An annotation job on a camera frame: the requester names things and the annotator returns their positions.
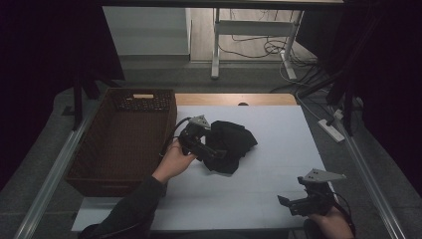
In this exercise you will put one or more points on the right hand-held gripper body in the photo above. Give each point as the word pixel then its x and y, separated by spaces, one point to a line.
pixel 315 199

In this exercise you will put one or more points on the dark cloth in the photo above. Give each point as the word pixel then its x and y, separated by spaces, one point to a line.
pixel 232 142

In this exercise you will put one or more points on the white cabinet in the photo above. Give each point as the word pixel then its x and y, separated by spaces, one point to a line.
pixel 146 30

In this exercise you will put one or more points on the black metal stand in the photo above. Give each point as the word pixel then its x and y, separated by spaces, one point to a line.
pixel 346 103
pixel 78 99

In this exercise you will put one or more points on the brown wicker basket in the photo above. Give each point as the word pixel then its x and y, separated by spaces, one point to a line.
pixel 122 146

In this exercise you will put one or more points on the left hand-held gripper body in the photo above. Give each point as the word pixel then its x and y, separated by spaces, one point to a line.
pixel 194 136

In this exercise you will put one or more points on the white power strip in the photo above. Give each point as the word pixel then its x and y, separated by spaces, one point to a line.
pixel 331 131

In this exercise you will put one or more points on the white desk frame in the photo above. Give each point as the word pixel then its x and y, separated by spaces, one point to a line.
pixel 255 27

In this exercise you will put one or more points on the black table grommet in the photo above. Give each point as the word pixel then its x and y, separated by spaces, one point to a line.
pixel 243 104

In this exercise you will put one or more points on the person's left hand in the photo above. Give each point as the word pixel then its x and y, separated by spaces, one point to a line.
pixel 174 162

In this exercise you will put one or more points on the aluminium rail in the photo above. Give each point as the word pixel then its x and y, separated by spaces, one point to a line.
pixel 49 182
pixel 368 179

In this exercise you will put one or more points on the white table mat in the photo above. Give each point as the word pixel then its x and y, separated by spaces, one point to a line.
pixel 258 166

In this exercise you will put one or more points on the person's right hand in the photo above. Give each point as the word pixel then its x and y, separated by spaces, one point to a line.
pixel 330 225

